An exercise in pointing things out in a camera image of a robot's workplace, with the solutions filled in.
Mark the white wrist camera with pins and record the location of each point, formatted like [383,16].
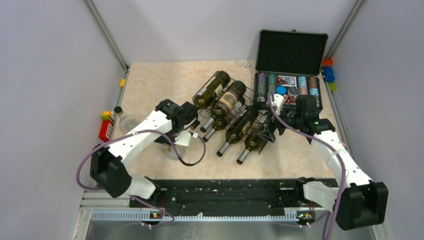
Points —
[184,138]
[277,102]

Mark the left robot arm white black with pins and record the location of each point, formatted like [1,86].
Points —
[165,125]

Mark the green wine bottle front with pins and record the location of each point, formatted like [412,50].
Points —
[218,125]

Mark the clear tall glass bottle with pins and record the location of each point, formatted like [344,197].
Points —
[169,151]

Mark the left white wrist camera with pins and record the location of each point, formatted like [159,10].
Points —
[184,138]

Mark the black poker chip case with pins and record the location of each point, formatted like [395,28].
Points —
[288,63]

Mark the clear round bottle left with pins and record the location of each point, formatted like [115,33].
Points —
[127,122]

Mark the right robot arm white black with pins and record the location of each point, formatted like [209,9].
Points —
[359,201]

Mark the blue orange toy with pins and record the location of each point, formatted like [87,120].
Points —
[328,73]

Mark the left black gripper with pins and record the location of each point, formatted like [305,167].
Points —
[162,140]

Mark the red toy block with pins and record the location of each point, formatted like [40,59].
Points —
[106,129]

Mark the green wine bottle back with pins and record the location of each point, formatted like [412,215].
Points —
[253,142]

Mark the dark bottle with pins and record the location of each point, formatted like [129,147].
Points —
[207,94]

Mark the black wire wine rack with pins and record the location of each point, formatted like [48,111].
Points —
[235,113]

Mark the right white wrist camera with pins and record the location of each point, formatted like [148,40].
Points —
[277,102]

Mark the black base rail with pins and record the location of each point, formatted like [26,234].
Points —
[228,197]

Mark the green wine bottle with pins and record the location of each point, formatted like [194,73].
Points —
[238,130]
[253,142]
[225,104]
[218,125]

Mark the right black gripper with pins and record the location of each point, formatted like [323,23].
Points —
[268,132]

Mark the small clear glass lid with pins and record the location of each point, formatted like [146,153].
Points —
[242,63]

